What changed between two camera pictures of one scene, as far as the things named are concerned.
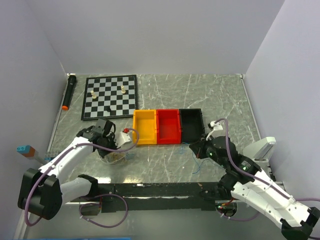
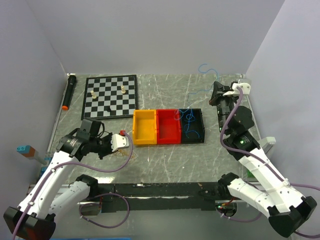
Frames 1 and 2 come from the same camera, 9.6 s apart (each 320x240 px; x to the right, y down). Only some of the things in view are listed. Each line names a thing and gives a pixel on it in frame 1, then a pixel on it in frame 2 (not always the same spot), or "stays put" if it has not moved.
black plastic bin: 192,125 stays put
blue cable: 181,151 to 187,132
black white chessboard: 107,89 stays put
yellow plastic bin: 144,127 stays put
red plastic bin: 168,126 stays put
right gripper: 197,147 to 219,90
